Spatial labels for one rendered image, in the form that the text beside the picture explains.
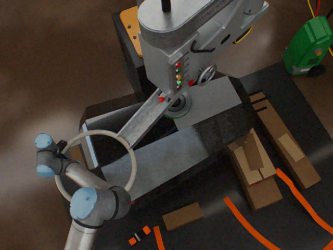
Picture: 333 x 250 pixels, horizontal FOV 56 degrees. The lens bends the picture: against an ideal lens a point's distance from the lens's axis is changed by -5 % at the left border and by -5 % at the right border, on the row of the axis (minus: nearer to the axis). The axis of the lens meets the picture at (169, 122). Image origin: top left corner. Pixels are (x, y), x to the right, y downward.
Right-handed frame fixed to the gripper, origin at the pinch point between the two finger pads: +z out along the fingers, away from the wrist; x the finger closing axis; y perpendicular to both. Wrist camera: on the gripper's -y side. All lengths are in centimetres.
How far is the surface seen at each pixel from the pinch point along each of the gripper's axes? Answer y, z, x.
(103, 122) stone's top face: -32.5, 1.4, 15.5
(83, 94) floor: -93, 83, -41
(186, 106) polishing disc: -54, -6, 65
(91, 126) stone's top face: -28.2, 2.1, 8.2
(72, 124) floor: -61, 85, -40
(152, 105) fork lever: -43, -15, 46
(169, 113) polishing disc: -47, -5, 56
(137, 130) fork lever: -28, -9, 41
